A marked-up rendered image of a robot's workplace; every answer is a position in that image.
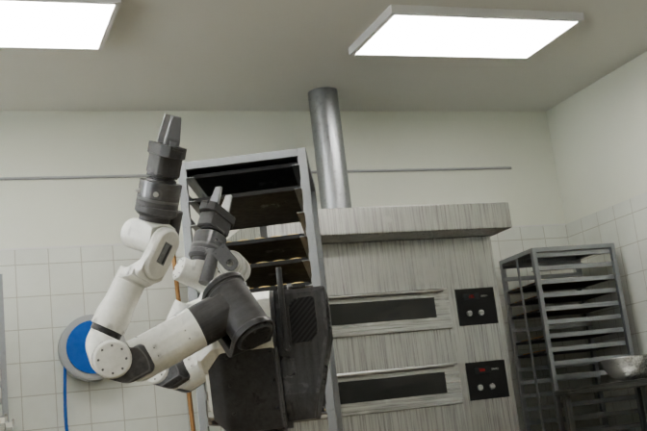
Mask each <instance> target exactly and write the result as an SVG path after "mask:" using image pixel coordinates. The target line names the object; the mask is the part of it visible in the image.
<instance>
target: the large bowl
mask: <svg viewBox="0 0 647 431"><path fill-rule="evenodd" d="M600 362H601V364H602V366H603V369H604V371H605V372H606V373H607V374H608V375H609V376H610V377H611V378H614V379H617V380H621V381H626V380H634V379H640V378H647V354H642V355H634V356H627V357H620V358H613V359H606V360H602V361H600Z"/></svg>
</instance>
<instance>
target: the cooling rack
mask: <svg viewBox="0 0 647 431"><path fill-rule="evenodd" d="M610 247H611V246H610V243H596V244H581V245H565V246H550V247H534V248H530V249H528V250H525V251H523V252H521V253H518V254H516V255H513V256H511V257H508V258H506V259H503V260H501V261H499V264H500V271H501V276H502V282H503V289H504V295H505V306H506V313H507V319H508V326H509V332H510V338H511V344H512V351H513V357H514V364H515V369H516V376H517V382H518V389H519V394H520V400H521V407H522V413H523V420H524V425H525V431H531V426H530V425H526V421H528V420H530V419H529V413H528V412H524V408H526V407H528V406H527V400H526V399H525V398H522V394H525V388H524V385H522V386H520V382H519V381H523V375H522V372H518V369H517V368H520V367H521V363H520V359H516V357H515V355H518V354H519V351H518V345H517V346H514V344H513V342H517V339H516V333H512V332H511V329H514V328H515V326H514V320H510V319H509V316H513V313H512V308H511V307H507V303H511V301H510V295H509V294H505V291H508V290H509V288H508V283H507V282H504V278H505V277H506V270H505V269H502V265H515V264H516V266H517V273H518V279H519V285H520V292H521V297H522V303H523V310H524V316H525V322H526V328H527V334H528V340H529V347H530V353H531V364H532V370H533V376H534V383H535V388H536V394H537V400H538V407H539V413H540V418H541V425H542V431H545V427H544V420H543V415H542V409H541V403H540V396H539V390H538V385H537V378H536V372H535V366H534V359H533V354H532V348H531V336H530V330H529V325H528V318H527V312H526V306H525V299H524V294H523V288H522V282H521V275H520V269H519V264H529V263H532V268H533V274H534V280H535V285H536V292H537V298H538V304H539V310H540V315H541V321H542V328H543V334H544V340H545V345H546V351H547V358H548V364H549V370H550V375H551V381H552V387H553V394H554V400H555V405H556V416H557V423H558V429H559V431H565V425H564V419H563V413H562V408H561V402H560V396H557V397H555V391H557V390H558V383H557V378H556V367H555V361H554V355H553V349H552V343H551V337H550V331H549V325H548V320H547V314H546V308H545V301H544V295H543V290H542V284H541V278H540V272H539V266H538V263H544V262H558V261H573V260H580V259H583V258H585V257H588V256H591V255H580V256H565V257H551V258H537V254H536V253H546V252H561V251H577V250H591V249H607V248H610ZM530 257H531V259H529V258H530ZM576 257H577V259H576Z"/></svg>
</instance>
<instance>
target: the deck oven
mask: <svg viewBox="0 0 647 431"><path fill-rule="evenodd" d="M318 213H319V221H320V229H321V238H322V246H323V262H324V270H325V279H326V286H327V295H328V300H329V309H330V317H331V325H332V334H333V345H334V353H335V362H336V370H337V378H338V387H339V395H340V403H341V412H342V420H343V428H344V431H520V428H519V421H518V416H517V409H516V402H515V396H514V390H513V384H512V377H511V371H510V364H509V359H508V352H507V346H506V339H505V328H504V322H503V315H502V309H501V302H500V297H499V290H498V284H497V277H496V271H495V265H494V259H493V252H492V245H491V240H490V237H492V236H494V235H496V234H499V233H501V232H502V231H504V230H507V229H509V228H511V227H512V224H511V218H510V212H509V206H508V203H507V202H496V203H468V204H441V205H414V206H387V207H359V208H332V209H318ZM328 430H329V426H328V418H327V415H321V418H318V419H309V420H301V421H294V428H288V431H328Z"/></svg>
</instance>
